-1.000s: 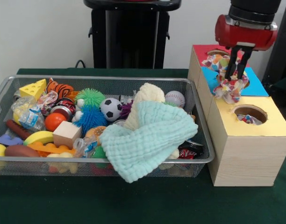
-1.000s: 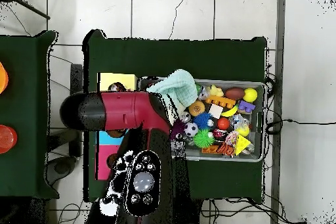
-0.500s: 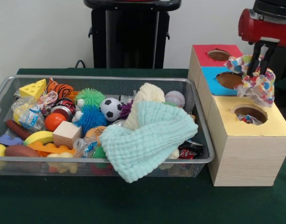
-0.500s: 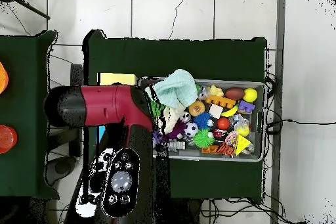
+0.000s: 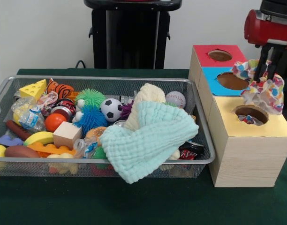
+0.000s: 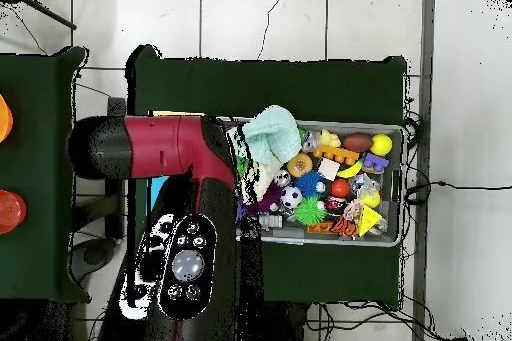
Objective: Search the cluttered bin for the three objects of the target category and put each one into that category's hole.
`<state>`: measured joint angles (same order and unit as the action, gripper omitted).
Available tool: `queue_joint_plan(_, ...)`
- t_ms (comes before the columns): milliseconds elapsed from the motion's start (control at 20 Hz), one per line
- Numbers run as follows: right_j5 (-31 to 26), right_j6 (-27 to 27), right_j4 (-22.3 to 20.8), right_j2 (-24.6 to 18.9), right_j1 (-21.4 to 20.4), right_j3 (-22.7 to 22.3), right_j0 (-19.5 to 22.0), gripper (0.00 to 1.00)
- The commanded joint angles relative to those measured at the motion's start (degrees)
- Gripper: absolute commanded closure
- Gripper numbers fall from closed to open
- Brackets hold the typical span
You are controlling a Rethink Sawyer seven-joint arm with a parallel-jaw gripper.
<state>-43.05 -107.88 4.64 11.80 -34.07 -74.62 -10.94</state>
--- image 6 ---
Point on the orange tiger plush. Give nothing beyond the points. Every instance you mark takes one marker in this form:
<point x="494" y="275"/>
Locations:
<point x="344" y="227"/>

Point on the dark green tablecloth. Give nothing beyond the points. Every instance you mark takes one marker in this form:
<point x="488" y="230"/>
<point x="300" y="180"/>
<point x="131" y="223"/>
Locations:
<point x="36" y="197"/>
<point x="280" y="89"/>

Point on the black metal rod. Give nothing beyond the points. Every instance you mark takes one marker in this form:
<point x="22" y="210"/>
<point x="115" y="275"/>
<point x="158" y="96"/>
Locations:
<point x="52" y="17"/>

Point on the red plastic cup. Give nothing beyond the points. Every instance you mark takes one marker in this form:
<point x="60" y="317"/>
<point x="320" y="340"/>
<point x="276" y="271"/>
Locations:
<point x="10" y="213"/>

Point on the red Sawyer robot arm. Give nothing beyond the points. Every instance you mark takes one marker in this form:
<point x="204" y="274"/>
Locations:
<point x="160" y="145"/>

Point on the shallow mesh bin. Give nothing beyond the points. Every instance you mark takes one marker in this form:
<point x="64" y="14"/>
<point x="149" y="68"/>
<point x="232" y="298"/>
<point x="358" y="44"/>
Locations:
<point x="392" y="213"/>

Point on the blue spiky toy with eyes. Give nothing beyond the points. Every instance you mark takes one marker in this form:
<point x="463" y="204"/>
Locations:
<point x="308" y="183"/>

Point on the orange plastic cup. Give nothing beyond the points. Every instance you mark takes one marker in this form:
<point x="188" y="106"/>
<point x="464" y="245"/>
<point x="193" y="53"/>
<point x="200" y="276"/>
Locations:
<point x="4" y="119"/>

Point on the green spiky ball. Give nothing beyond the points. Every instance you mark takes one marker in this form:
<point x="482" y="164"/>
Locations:
<point x="310" y="211"/>

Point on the yellow ball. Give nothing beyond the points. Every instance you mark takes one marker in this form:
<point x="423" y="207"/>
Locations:
<point x="381" y="145"/>

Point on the cream knitted cloth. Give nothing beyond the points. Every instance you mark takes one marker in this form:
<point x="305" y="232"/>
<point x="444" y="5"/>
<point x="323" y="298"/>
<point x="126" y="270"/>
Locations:
<point x="268" y="179"/>

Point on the black and white soccer ball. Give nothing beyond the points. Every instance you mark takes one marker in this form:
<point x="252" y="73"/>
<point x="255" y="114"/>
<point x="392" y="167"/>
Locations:
<point x="291" y="197"/>

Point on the wooden box with three holes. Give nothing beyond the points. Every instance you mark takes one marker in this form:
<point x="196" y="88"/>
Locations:
<point x="158" y="193"/>

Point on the light blue knitted cloth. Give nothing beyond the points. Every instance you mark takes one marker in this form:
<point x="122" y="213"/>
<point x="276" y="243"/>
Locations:
<point x="272" y="135"/>

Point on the orange-red ball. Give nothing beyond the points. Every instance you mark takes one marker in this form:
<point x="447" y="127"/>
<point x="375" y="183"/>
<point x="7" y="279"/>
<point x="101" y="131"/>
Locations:
<point x="340" y="188"/>

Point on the yellow cheese wedge toy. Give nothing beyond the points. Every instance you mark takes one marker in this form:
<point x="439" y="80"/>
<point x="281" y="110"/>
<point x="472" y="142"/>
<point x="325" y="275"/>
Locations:
<point x="368" y="219"/>

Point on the yellow toy banana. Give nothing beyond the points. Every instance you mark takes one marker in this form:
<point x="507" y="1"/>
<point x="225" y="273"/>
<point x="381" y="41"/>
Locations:
<point x="351" y="171"/>

